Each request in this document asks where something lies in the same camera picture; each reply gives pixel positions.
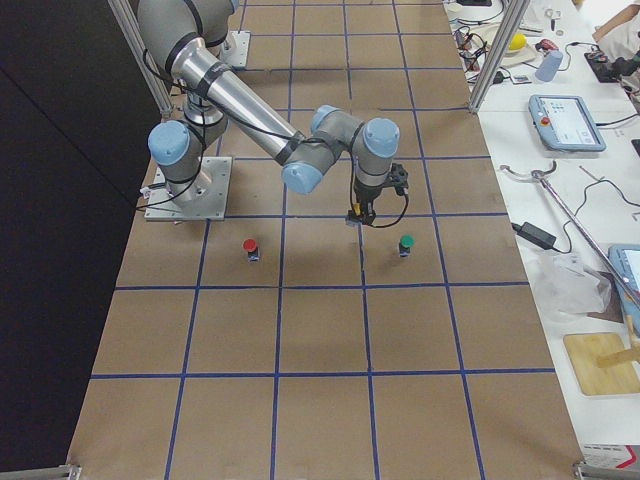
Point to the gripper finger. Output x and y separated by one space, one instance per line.
355 214
368 214

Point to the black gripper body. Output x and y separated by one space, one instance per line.
364 195

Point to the yellow push button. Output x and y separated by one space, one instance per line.
348 223

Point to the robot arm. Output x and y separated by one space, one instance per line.
182 36

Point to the green push button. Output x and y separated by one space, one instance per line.
405 244

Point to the red push button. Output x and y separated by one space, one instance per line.
252 249

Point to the metal grabber stick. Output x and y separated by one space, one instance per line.
541 177

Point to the black power adapter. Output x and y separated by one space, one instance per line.
536 236

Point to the white plate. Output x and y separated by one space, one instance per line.
518 51

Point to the clear plastic bag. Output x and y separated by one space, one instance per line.
565 283

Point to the far blue teach pendant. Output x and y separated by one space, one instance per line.
565 124

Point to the blue teach pendant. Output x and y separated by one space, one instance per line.
565 124
625 258

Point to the yellow lemon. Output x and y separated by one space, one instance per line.
518 42

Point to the light blue cup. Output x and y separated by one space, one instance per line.
549 66

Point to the wooden cutting board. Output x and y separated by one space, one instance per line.
602 365

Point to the near blue teach pendant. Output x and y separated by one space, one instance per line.
625 258

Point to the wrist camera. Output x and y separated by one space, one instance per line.
398 178

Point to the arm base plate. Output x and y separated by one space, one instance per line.
205 199
234 50

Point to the aluminium frame post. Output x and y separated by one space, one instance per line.
513 15

